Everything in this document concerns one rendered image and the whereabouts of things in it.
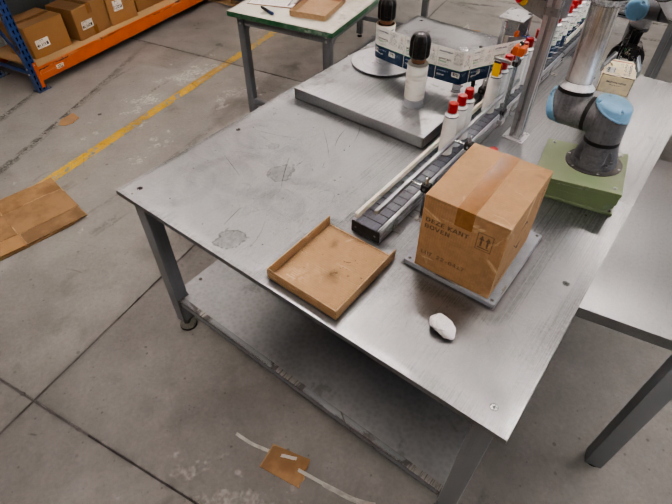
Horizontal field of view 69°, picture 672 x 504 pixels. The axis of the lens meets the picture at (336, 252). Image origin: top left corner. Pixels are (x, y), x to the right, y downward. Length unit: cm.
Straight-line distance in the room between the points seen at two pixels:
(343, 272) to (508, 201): 51
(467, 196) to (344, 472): 120
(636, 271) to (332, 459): 127
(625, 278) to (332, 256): 89
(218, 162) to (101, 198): 152
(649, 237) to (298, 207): 116
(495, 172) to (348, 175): 62
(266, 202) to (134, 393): 108
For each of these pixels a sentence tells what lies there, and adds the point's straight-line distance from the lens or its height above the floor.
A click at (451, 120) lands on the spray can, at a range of 182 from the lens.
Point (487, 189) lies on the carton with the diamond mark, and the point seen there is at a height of 112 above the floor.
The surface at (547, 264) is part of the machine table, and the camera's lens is 165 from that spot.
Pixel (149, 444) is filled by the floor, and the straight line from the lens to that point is 223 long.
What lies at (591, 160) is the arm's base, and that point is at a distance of 192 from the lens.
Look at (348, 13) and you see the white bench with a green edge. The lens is 336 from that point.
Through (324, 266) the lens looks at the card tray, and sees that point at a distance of 150.
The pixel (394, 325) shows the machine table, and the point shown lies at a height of 83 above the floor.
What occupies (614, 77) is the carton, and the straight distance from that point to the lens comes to 237.
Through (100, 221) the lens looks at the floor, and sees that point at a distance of 320.
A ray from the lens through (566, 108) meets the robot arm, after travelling 191.
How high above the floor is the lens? 194
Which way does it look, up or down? 46 degrees down
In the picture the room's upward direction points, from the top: straight up
